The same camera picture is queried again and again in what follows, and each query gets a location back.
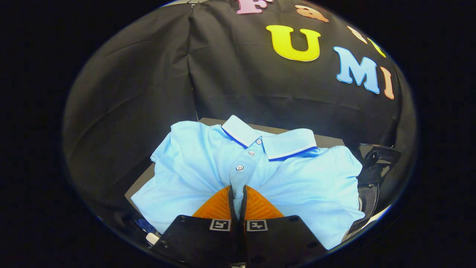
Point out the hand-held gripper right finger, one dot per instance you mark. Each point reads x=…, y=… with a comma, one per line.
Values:
x=279, y=242

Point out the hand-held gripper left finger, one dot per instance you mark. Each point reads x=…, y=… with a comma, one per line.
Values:
x=200, y=242

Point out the light blue polo shirt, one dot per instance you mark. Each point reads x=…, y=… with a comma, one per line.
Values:
x=297, y=178

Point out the grey washing machine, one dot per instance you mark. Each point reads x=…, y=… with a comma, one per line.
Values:
x=368, y=201

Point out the grey cabinet with dark top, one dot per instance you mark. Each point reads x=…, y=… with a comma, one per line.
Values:
x=327, y=140

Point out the black backdrop cloth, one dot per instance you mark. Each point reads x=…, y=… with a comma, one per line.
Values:
x=148, y=93

